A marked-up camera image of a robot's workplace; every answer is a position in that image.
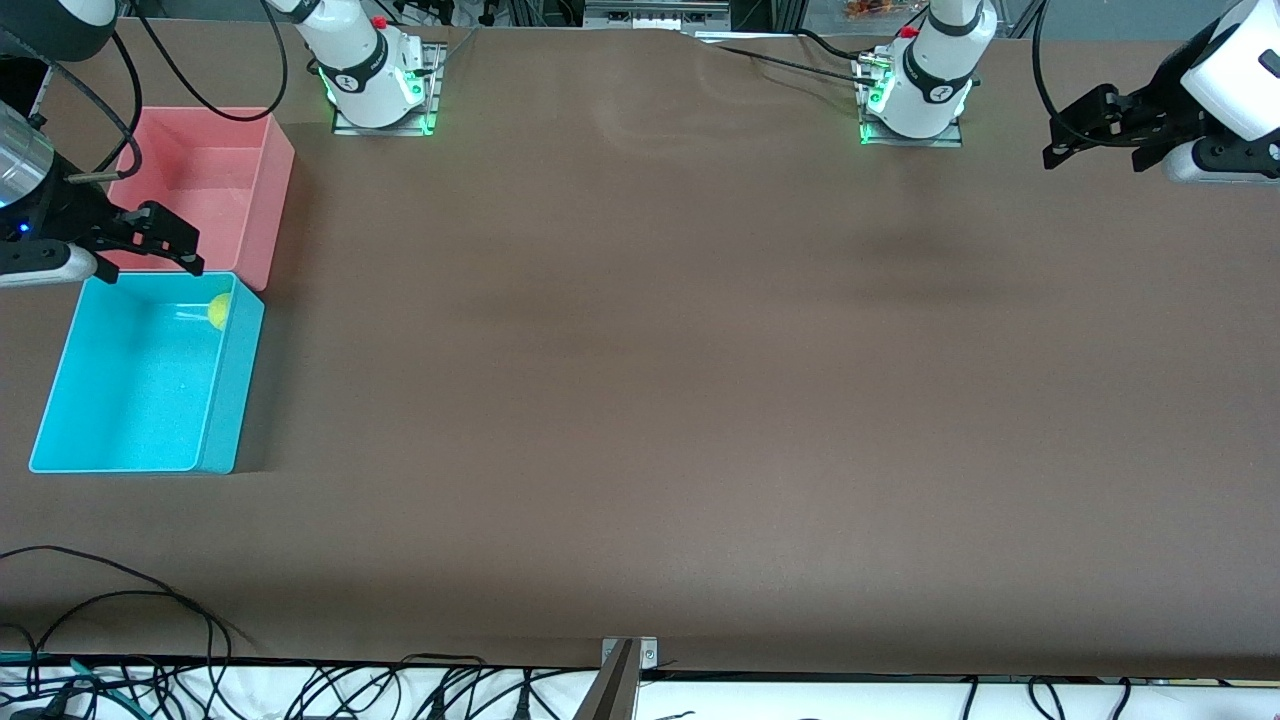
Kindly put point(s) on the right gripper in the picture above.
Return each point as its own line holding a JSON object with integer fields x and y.
{"x": 62, "y": 212}

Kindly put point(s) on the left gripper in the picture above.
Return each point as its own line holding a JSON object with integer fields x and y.
{"x": 1160, "y": 108}

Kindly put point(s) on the yellow tennis ball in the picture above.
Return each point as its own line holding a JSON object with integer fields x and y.
{"x": 218, "y": 312}

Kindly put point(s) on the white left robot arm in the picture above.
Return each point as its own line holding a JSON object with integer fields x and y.
{"x": 930, "y": 70}

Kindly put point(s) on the pink plastic bin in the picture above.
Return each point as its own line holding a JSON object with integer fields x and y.
{"x": 220, "y": 190}

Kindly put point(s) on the blue plastic bin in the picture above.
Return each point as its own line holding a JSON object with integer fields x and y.
{"x": 140, "y": 380}

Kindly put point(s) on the orange background item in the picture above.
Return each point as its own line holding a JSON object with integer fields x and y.
{"x": 870, "y": 8}

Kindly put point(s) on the grey power strip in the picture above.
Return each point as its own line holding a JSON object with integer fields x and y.
{"x": 650, "y": 15}

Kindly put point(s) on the aluminium arm base plate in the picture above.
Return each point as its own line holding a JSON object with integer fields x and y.
{"x": 940, "y": 141}
{"x": 433, "y": 100}

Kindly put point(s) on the metal table bracket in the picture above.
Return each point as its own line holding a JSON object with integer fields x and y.
{"x": 628, "y": 655}

